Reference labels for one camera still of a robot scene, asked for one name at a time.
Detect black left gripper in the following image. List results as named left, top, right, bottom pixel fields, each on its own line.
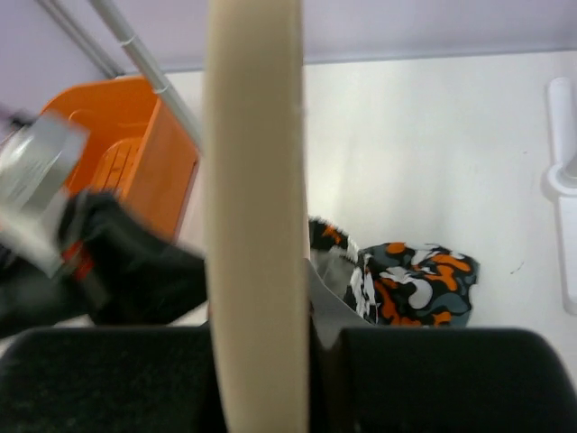
left=1, top=190, right=207, bottom=338

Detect orange camouflage shorts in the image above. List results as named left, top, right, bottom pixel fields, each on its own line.
left=308, top=217, right=480, bottom=327

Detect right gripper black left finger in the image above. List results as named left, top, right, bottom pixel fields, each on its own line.
left=1, top=327, right=225, bottom=432

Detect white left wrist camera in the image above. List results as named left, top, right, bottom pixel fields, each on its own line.
left=1, top=113, right=89, bottom=276

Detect aluminium frame post left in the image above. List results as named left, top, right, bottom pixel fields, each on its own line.
left=36, top=0, right=125, bottom=78

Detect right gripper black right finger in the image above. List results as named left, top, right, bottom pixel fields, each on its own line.
left=310, top=327, right=576, bottom=432

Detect orange plastic basket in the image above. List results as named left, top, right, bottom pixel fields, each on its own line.
left=43, top=77, right=199, bottom=240

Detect silver clothes rack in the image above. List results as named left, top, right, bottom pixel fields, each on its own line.
left=90, top=0, right=204, bottom=153

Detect beige wooden hanger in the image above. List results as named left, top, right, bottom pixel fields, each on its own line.
left=204, top=1, right=308, bottom=432

